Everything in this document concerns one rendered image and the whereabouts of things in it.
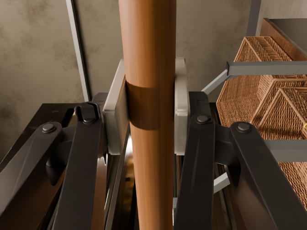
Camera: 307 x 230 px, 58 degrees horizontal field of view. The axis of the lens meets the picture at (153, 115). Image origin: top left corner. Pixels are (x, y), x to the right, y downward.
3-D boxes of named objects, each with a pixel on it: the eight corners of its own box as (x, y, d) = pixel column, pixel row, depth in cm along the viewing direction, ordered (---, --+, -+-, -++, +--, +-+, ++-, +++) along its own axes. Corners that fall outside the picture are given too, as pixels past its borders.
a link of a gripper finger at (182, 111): (175, 110, 14) (190, 110, 13) (174, 56, 19) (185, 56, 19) (174, 156, 15) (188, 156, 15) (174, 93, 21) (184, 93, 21)
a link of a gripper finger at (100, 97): (102, 168, 14) (42, 167, 14) (117, 112, 18) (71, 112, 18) (97, 144, 13) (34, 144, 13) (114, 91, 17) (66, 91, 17)
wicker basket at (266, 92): (284, 162, 144) (230, 161, 145) (255, 103, 190) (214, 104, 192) (311, 78, 116) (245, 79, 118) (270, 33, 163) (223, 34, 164)
